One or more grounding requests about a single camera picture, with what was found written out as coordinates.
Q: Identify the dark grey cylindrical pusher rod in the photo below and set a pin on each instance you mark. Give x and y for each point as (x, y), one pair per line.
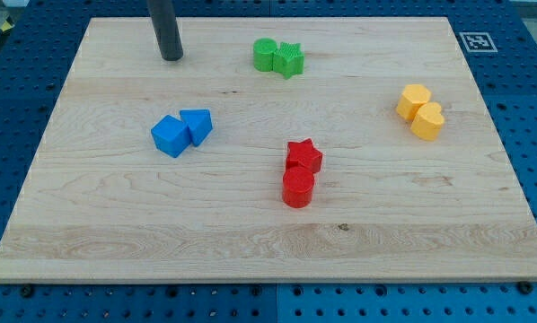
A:
(166, 29)

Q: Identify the green star block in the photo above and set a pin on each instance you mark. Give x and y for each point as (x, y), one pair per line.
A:
(288, 59)

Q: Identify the red star block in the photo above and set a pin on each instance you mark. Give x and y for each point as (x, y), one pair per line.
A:
(304, 154)

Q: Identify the green cylinder block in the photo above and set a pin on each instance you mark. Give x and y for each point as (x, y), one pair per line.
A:
(263, 54)

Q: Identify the blue triangular prism block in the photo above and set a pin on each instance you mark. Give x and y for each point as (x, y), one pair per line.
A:
(199, 122)

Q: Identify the blue cube block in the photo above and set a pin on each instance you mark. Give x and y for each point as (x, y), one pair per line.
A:
(171, 136)

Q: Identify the light wooden board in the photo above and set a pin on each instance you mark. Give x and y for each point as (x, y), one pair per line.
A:
(102, 205)

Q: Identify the red cylinder block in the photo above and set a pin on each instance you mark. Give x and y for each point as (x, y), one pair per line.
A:
(298, 184)

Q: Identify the yellow hexagon block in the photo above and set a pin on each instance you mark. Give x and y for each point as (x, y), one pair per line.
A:
(412, 98)

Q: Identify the yellow heart block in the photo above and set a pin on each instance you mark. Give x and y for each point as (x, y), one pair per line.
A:
(428, 121)

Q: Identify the black bolt left front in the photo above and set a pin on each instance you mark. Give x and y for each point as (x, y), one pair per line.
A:
(26, 291)

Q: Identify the black bolt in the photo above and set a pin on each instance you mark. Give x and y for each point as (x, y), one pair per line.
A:
(524, 287)
(26, 291)

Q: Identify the white fiducial marker tag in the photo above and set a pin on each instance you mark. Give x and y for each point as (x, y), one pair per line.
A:
(478, 42)

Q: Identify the black bolt right front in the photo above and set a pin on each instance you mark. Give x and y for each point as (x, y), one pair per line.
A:
(524, 287)

